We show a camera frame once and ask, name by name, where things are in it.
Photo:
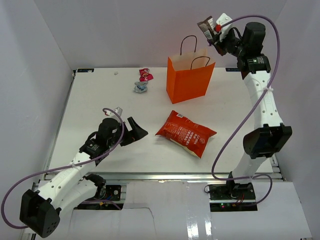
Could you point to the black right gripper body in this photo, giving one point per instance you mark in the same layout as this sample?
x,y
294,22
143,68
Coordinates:
x,y
233,45

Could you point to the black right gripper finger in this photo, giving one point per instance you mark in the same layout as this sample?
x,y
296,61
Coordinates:
x,y
214,41
221,49

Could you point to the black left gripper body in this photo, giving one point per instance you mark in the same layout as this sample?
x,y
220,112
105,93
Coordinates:
x,y
113,141

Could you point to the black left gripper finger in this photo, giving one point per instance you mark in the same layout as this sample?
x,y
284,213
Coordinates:
x,y
127,141
136,133

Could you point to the brown chocolate snack packet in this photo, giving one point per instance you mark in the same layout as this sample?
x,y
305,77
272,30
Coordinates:
x,y
207,27

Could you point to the silver blue candy wrapper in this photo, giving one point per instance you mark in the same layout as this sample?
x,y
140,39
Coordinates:
x,y
140,86

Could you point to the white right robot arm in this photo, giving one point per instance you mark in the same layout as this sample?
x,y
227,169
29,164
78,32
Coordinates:
x,y
270,133

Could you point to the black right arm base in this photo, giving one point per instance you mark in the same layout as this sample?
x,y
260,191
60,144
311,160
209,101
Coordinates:
x,y
222,192

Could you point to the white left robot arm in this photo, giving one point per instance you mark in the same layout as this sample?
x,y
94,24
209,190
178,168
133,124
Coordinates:
x,y
41,210

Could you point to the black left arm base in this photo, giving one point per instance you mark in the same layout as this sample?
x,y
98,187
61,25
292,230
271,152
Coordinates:
x,y
110,193

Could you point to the orange paper bag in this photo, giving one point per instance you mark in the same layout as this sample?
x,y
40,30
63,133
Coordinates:
x,y
188,74

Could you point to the large red chips bag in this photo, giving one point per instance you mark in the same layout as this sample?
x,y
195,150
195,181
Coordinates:
x,y
191,136

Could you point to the red candy wrapper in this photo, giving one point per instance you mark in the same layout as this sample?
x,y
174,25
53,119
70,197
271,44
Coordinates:
x,y
145,75

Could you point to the white front cover board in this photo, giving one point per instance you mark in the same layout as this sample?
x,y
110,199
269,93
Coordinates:
x,y
181,211

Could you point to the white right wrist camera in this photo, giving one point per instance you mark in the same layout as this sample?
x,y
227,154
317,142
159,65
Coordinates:
x,y
223,22

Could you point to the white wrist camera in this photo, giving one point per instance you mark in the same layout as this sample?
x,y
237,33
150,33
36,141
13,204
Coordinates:
x,y
223,22
118,110

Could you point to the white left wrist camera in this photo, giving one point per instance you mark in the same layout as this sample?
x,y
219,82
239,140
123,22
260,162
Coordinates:
x,y
118,110

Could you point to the aluminium front table rail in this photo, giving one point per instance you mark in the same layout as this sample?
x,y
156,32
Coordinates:
x,y
123,179

